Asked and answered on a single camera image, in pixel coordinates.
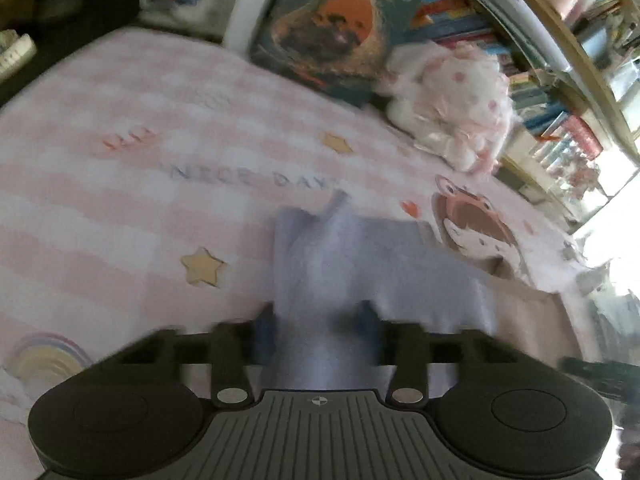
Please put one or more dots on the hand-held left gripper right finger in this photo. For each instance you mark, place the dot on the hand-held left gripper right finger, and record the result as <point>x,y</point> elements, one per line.
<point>410,360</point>

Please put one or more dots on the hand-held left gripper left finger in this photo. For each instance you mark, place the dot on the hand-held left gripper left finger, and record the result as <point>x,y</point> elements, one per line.
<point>230,360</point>

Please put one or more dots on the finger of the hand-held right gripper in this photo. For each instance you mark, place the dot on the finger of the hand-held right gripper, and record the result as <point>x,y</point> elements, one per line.
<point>600,377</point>

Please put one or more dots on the purple and pink sweater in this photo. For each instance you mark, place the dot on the purple and pink sweater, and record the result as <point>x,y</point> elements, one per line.
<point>350,270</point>

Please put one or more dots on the pink checked cartoon desk mat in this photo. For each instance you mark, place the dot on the pink checked cartoon desk mat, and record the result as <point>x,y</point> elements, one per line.
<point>150,185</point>

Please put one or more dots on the white pink plush bunny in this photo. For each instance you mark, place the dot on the white pink plush bunny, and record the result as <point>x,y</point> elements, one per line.
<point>450,105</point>

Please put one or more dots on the row of colourful books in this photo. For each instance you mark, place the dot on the row of colourful books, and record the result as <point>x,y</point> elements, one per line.
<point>540,95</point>

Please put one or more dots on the dragon cover book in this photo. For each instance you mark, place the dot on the dragon cover book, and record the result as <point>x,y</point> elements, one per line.
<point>335,25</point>

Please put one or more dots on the white wooden bookshelf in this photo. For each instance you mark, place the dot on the white wooden bookshelf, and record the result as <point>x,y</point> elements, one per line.
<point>525,20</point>

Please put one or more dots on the white wristwatch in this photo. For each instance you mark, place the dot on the white wristwatch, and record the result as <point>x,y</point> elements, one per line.
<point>15,52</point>

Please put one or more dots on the black mat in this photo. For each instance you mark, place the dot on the black mat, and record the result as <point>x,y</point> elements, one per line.
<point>60,10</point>

